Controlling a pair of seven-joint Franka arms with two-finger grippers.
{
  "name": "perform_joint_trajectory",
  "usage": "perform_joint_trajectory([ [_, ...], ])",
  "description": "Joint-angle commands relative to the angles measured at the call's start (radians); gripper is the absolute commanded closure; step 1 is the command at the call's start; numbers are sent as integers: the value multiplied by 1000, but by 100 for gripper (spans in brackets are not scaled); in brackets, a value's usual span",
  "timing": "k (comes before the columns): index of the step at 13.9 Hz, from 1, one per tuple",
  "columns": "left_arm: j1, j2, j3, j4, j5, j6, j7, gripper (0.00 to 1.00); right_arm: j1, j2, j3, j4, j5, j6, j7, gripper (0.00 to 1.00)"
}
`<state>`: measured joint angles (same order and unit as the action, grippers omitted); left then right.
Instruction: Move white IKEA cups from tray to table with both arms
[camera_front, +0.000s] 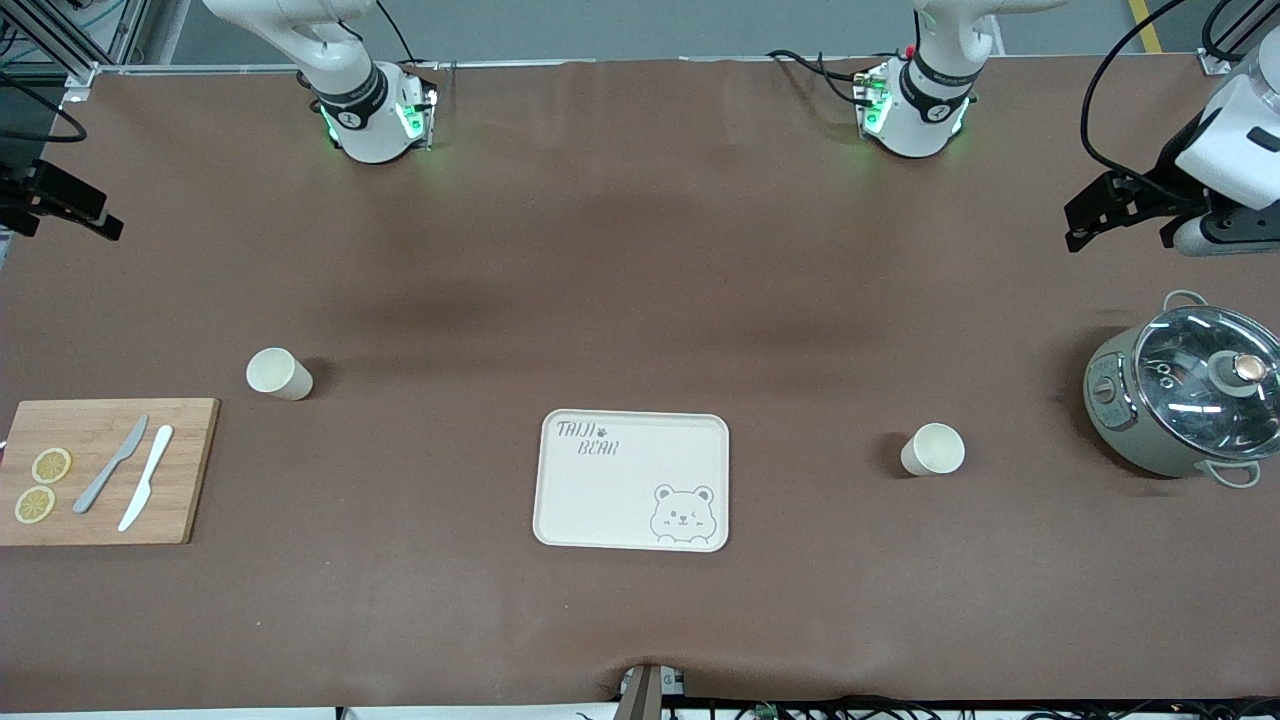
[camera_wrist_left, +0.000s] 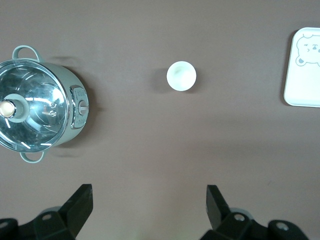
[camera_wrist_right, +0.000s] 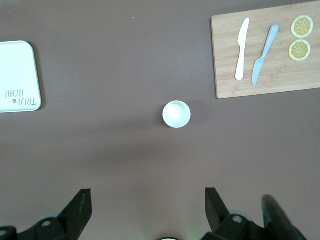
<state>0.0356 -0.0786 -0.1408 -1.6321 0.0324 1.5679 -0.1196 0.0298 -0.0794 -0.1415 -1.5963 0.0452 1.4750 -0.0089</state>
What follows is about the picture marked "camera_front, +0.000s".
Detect white IKEA cup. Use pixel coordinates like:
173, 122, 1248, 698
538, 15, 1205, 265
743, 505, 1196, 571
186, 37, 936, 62
246, 347, 314, 401
900, 423, 966, 478

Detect glass pot lid with knob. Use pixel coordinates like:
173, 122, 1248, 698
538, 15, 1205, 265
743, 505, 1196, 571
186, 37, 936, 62
1133, 305, 1280, 463

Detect sage green electric cooking pot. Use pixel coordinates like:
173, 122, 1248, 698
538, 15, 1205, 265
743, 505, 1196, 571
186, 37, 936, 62
1083, 290, 1280, 489

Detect grey plastic knife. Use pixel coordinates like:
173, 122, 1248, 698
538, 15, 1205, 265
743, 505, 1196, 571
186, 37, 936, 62
73, 415, 149, 515

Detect white plastic knife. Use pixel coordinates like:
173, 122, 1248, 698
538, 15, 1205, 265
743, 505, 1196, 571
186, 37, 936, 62
118, 425, 174, 532

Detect bamboo cutting board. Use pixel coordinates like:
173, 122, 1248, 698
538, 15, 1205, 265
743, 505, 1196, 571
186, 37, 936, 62
0, 398, 220, 547

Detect brown table mat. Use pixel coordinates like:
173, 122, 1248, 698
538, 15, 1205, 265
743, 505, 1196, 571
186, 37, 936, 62
0, 58, 1280, 713

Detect cream tray with bear print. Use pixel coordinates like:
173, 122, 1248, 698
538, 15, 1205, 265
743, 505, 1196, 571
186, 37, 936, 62
532, 410, 730, 553

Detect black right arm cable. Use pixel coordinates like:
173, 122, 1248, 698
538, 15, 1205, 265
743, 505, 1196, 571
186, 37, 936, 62
0, 0, 417, 143

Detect aluminium frame strut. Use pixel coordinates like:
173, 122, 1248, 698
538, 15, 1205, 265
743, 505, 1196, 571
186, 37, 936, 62
0, 0, 151, 101

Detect black base cables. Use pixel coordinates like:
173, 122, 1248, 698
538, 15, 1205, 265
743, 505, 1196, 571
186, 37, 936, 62
768, 48, 873, 107

